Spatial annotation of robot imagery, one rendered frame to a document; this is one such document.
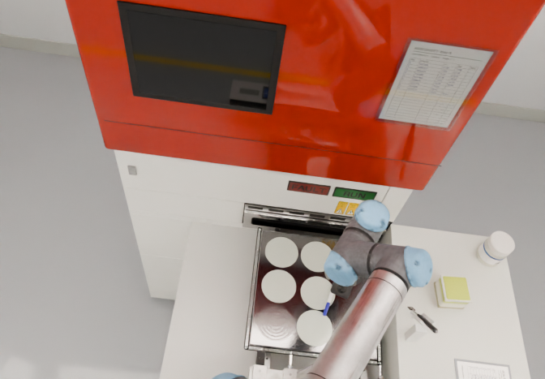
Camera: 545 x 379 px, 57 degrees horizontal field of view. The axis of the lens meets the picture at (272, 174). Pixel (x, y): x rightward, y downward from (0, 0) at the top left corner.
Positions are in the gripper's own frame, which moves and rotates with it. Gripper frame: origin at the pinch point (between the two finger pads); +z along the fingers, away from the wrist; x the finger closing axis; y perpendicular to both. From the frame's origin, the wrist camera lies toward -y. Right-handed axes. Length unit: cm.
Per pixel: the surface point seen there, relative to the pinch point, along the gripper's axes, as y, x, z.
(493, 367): -4.4, -44.9, 1.9
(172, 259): 6, 57, 48
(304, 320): -10.5, 4.6, 8.7
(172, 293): 5, 59, 83
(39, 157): 49, 161, 98
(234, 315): -14.2, 23.6, 16.6
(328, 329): -10.1, -2.3, 8.7
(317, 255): 10.0, 7.7, 8.6
